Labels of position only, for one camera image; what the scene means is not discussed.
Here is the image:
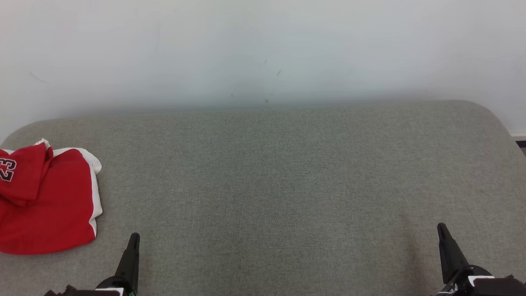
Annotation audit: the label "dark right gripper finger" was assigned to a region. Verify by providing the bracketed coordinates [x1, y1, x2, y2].
[437, 223, 469, 284]

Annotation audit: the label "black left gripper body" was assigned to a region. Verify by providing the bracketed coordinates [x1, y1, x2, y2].
[43, 277, 136, 296]

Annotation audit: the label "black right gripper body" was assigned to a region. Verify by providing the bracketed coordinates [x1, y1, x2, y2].
[436, 266, 526, 296]

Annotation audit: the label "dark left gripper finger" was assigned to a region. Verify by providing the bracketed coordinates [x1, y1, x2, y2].
[114, 233, 141, 288]

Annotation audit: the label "red shorts white trim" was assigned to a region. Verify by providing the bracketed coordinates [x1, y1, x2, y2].
[0, 147, 103, 255]

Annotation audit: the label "red Bulls 23 jersey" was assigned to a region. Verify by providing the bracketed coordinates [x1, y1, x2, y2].
[0, 139, 54, 207]

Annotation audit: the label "grey fabric sofa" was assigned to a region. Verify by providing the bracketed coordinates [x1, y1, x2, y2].
[0, 100, 526, 296]

